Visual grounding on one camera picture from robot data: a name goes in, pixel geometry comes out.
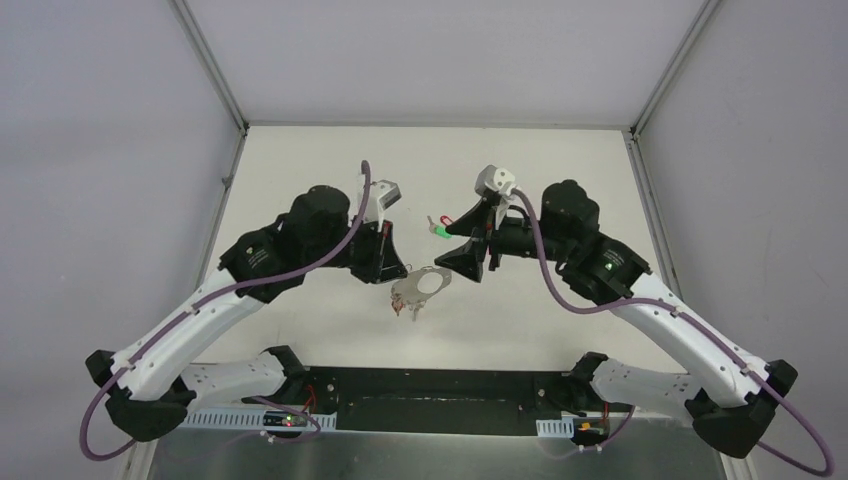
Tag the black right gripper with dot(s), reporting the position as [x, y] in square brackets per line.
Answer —
[481, 224]

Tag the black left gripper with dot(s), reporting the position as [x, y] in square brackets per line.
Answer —
[370, 250]

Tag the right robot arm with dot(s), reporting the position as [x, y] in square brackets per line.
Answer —
[727, 394]

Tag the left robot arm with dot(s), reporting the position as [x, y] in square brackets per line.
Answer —
[152, 385]

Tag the green key tag with key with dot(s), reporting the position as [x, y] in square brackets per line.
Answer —
[439, 230]

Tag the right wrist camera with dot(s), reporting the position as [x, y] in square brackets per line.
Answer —
[493, 180]

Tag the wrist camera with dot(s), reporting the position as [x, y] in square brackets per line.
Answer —
[382, 195]
[493, 180]

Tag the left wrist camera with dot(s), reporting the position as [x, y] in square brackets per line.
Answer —
[382, 195]

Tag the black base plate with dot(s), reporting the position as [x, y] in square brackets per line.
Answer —
[463, 402]

